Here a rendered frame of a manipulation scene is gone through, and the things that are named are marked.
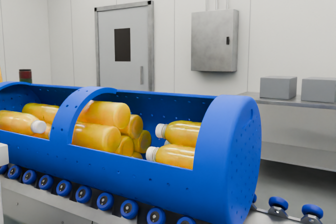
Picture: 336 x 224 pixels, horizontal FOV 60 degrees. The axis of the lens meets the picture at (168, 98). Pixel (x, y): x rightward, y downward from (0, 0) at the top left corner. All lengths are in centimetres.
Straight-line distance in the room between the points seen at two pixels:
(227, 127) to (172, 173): 14
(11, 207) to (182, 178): 63
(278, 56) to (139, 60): 217
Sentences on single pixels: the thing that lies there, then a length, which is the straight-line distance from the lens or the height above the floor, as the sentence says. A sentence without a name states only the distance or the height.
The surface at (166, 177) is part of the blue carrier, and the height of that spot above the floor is 108.
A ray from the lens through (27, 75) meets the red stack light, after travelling 173.
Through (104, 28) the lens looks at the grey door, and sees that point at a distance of 537.
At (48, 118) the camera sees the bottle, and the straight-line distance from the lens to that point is 107.
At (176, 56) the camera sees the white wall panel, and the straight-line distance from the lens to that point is 450.
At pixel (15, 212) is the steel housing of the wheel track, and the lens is 105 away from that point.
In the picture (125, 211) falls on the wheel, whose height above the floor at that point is 96.
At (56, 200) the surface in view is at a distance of 91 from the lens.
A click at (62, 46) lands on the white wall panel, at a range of 627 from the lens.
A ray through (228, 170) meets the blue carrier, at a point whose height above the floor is 112.
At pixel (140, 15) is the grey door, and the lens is 488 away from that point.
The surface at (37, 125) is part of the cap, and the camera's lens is 97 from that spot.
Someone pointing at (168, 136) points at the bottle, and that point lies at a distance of 76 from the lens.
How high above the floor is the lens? 131
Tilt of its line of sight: 8 degrees down
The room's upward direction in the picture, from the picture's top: straight up
